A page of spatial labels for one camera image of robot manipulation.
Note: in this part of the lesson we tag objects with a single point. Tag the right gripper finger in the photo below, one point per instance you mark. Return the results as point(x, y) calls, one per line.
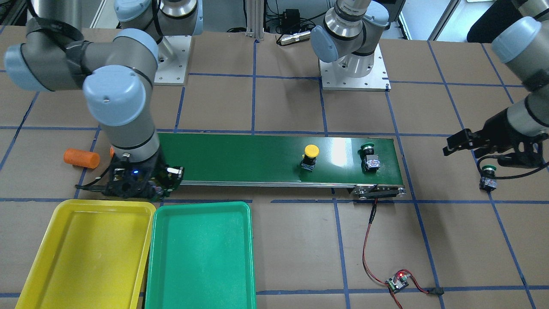
point(175, 176)

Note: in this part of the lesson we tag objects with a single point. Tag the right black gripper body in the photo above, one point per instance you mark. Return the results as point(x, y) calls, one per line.
point(159, 177)

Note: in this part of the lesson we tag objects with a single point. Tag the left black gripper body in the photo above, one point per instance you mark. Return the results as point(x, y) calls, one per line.
point(500, 133)

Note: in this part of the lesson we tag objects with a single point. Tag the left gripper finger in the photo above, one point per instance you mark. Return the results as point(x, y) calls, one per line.
point(464, 139)

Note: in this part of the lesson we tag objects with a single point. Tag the green push button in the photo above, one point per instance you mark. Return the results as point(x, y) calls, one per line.
point(370, 160)
point(488, 182)

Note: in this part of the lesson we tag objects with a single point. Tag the plain orange cylinder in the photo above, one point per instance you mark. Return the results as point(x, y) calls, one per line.
point(81, 158)

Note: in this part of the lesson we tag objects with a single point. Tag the yellow push button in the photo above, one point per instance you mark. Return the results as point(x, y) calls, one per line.
point(309, 157)

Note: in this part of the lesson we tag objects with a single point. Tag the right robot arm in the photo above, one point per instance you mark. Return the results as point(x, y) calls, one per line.
point(117, 79)

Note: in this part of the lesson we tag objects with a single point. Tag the yellow plastic tray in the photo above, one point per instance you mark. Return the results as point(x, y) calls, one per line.
point(92, 256)

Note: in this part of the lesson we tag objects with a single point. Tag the green plastic tray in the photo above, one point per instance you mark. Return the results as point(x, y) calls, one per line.
point(201, 257)

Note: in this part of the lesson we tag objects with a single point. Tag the green conveyor belt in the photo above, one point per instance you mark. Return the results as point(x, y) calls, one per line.
point(274, 161)

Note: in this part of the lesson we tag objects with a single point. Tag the small motor controller board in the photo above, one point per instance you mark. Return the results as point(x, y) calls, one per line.
point(397, 282)

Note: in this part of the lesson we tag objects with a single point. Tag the black power adapter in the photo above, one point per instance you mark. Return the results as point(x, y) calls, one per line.
point(290, 21)

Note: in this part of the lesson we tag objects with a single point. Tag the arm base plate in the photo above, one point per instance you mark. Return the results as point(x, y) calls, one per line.
point(174, 58)
point(356, 73)

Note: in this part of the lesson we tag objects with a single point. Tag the aluminium frame post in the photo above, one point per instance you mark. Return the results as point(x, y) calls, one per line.
point(255, 18)

